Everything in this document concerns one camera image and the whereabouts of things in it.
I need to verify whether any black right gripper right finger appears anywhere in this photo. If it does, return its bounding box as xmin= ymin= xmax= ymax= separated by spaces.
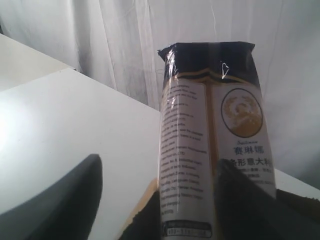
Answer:
xmin=214 ymin=159 xmax=320 ymax=240

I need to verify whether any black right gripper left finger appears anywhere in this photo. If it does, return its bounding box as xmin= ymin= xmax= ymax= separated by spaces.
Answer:
xmin=0 ymin=154 xmax=103 ymax=240

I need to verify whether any dark blue noodle package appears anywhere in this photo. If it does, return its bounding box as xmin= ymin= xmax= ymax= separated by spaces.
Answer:
xmin=158 ymin=41 xmax=276 ymax=240

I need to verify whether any brown paper shopping bag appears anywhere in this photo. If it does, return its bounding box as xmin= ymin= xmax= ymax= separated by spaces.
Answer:
xmin=117 ymin=178 xmax=320 ymax=240

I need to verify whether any white curtain backdrop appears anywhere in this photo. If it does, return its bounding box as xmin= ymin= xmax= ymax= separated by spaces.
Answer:
xmin=0 ymin=0 xmax=320 ymax=188

